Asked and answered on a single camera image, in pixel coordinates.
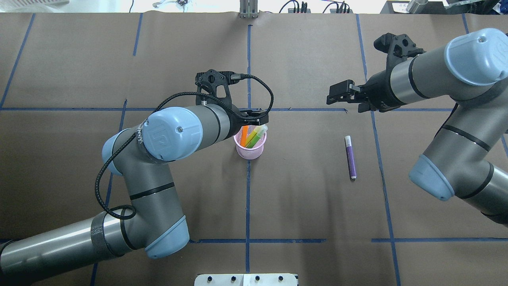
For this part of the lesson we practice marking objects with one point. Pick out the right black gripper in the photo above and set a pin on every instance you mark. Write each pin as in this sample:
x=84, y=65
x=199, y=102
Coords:
x=380, y=92

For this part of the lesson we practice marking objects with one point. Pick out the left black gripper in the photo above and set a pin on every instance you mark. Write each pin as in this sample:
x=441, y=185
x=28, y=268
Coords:
x=237, y=118

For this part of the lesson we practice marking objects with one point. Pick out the yellow highlighter pen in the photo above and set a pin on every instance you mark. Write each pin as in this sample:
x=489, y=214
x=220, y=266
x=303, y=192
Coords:
x=261, y=131

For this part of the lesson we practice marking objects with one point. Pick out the orange highlighter pen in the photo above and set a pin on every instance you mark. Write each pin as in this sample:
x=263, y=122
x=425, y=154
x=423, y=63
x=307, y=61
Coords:
x=244, y=136

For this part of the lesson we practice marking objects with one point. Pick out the green highlighter pen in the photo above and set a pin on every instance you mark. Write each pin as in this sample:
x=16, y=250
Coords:
x=251, y=139

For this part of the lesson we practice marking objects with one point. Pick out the purple marker pen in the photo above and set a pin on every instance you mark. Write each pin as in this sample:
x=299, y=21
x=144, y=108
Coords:
x=350, y=157

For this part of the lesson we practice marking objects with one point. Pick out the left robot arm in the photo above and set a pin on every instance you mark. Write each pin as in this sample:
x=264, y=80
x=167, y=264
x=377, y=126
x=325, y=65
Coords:
x=156, y=222

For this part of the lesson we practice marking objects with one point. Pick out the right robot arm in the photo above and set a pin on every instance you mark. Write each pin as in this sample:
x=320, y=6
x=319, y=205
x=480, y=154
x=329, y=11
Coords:
x=472, y=70

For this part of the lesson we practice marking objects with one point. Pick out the pink mesh pen holder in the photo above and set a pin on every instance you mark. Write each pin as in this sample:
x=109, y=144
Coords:
x=250, y=153

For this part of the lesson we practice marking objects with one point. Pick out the near black power adapter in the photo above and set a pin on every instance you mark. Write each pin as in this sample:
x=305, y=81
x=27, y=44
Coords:
x=337, y=7

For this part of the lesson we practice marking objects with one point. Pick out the black power adapter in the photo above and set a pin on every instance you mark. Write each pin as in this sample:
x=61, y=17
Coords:
x=295, y=7
x=337, y=7

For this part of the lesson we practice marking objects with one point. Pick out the black box under cup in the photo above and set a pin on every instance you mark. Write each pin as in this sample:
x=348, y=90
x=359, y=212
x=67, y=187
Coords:
x=398, y=7

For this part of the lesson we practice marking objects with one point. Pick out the far black power adapter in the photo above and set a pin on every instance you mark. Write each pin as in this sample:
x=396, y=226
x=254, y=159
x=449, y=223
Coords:
x=295, y=7

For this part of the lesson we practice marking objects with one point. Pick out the small steel cup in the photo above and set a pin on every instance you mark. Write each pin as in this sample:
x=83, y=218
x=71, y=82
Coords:
x=416, y=6

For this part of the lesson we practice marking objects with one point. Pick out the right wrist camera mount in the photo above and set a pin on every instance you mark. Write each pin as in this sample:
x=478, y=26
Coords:
x=398, y=48

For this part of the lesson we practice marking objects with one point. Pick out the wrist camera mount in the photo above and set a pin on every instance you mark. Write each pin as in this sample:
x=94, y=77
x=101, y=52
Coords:
x=208, y=82
x=398, y=48

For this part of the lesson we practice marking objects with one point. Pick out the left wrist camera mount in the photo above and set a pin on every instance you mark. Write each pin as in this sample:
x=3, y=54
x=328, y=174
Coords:
x=208, y=82

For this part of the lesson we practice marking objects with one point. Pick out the aluminium frame post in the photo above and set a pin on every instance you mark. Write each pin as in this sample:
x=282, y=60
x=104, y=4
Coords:
x=248, y=9

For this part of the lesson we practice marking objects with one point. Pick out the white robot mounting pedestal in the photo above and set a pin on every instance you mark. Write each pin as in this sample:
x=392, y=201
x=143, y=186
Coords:
x=247, y=279

